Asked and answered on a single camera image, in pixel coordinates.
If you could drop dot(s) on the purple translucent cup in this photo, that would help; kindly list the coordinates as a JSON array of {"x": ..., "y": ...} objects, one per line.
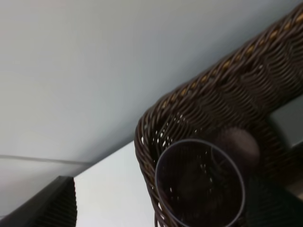
[{"x": 199, "y": 185}]

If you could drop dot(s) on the dark green pump bottle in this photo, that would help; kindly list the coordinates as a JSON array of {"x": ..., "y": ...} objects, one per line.
[{"x": 287, "y": 124}]

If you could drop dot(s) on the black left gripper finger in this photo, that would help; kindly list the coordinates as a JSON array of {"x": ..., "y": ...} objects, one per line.
[{"x": 53, "y": 206}]

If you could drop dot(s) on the dark brown wicker basket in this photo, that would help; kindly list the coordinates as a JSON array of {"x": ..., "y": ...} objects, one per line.
[{"x": 242, "y": 89}]

